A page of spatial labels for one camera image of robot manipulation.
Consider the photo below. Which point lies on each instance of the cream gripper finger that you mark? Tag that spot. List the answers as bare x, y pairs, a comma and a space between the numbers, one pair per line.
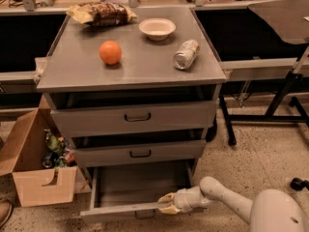
167, 198
170, 210

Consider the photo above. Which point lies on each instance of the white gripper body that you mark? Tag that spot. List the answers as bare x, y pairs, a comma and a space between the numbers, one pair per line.
182, 202

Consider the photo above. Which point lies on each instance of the grey bottom drawer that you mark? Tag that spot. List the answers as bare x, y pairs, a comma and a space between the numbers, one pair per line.
131, 191

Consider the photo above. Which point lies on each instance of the grey drawer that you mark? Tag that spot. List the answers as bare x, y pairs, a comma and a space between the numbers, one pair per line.
131, 191
139, 153
134, 118

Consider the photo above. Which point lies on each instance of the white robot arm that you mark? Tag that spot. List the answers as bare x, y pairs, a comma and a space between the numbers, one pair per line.
272, 210

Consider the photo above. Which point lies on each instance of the grey middle drawer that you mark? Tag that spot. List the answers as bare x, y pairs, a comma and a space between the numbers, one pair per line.
139, 153

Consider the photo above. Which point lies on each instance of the grey top drawer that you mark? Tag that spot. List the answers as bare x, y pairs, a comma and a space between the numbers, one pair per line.
134, 118

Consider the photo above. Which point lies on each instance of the grey drawer cabinet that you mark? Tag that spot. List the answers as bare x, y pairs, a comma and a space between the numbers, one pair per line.
76, 77

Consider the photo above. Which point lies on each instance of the open cardboard box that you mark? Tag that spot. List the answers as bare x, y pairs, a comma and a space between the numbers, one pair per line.
22, 156

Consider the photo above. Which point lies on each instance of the black caster wheel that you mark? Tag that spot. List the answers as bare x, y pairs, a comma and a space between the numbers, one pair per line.
299, 184

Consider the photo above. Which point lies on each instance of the dark can in box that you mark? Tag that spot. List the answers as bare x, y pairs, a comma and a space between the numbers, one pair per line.
49, 160

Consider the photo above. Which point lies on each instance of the green snack bag in box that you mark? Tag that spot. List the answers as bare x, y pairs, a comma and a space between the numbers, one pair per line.
53, 143

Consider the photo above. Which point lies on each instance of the silver soda can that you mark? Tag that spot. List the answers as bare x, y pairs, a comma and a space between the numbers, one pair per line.
186, 54

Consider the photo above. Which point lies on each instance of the orange fruit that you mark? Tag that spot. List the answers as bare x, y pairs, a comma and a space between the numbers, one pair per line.
110, 53

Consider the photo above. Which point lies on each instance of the brown shoe tip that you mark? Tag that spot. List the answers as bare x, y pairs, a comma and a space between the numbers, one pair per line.
6, 209

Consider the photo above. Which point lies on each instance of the white paper bowl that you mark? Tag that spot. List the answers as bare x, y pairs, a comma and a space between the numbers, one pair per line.
157, 29

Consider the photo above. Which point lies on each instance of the brown chip bag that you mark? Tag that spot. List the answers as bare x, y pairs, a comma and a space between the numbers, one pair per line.
101, 14

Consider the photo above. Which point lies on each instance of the black table frame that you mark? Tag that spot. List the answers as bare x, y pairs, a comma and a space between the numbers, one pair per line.
269, 116

